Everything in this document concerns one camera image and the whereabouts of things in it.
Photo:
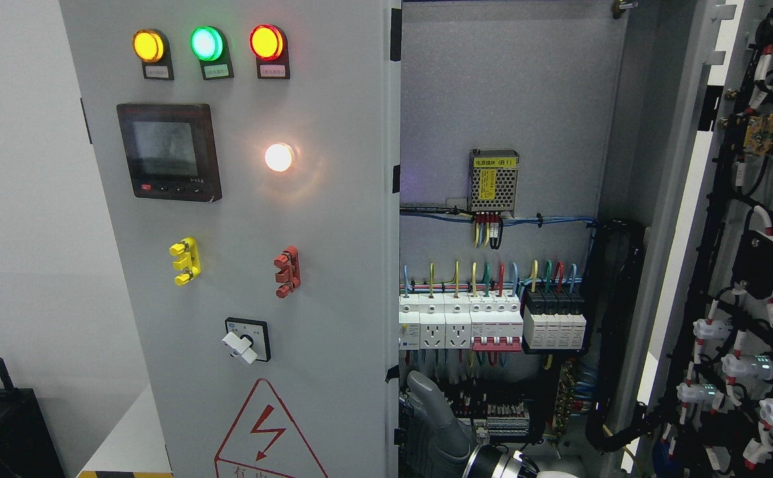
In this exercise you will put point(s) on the grey robotic left hand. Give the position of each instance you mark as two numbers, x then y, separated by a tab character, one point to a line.
436	444

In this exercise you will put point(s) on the grey cabinet door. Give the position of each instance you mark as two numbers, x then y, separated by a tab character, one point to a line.
333	339
691	353

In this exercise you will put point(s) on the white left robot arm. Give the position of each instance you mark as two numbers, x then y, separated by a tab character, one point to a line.
489	461

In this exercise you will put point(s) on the white socket breaker row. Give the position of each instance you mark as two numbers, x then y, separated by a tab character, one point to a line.
467	321

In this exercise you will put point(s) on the red electric warning sticker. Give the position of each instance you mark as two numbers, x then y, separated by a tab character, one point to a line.
265	441

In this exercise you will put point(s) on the black white surge protector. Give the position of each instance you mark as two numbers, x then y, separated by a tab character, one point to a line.
553	321

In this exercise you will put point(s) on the red terminal connector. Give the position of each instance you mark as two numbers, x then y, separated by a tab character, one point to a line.
288	275

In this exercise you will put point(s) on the metal mesh power supply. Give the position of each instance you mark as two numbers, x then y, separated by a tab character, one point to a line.
493	180

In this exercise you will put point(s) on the yellow terminal connector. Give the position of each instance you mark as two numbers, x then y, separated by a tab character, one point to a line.
186	262

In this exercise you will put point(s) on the white glowing indicator lamp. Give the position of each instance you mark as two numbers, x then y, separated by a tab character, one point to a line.
279	157

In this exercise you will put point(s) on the black digital power meter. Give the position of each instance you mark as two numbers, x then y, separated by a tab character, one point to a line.
171	153

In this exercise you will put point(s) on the black equipment box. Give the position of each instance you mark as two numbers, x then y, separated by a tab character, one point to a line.
26	449

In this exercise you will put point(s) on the red indicator lamp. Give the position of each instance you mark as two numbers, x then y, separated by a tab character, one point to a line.
270	46

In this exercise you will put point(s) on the green indicator lamp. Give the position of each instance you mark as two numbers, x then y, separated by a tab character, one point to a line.
211	48

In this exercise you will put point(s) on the yellow indicator lamp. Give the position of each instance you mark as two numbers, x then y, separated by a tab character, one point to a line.
153	49

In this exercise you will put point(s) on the white rotary selector switch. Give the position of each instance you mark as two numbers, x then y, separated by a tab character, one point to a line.
247	339

